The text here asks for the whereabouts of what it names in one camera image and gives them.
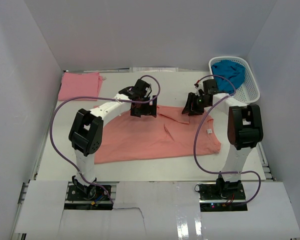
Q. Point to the salmon orange t shirt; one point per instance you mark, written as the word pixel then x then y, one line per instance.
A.
pixel 168 135

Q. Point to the folded pink t shirt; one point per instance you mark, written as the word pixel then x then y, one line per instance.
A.
pixel 79 85

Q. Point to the blue t shirt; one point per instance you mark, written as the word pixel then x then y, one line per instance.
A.
pixel 231 70

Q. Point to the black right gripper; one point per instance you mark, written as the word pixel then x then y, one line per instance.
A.
pixel 192 105

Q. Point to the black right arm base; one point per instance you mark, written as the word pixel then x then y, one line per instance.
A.
pixel 212 201

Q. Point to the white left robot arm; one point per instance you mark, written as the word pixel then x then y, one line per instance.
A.
pixel 87 129

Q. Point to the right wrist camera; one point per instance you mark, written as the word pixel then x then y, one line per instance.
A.
pixel 199 88

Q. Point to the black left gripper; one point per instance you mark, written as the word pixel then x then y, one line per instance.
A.
pixel 143 110

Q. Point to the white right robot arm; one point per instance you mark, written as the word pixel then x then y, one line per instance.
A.
pixel 244 132

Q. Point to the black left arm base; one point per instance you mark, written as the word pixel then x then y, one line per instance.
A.
pixel 96 200

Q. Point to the white plastic basket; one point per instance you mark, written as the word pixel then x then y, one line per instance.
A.
pixel 248 92

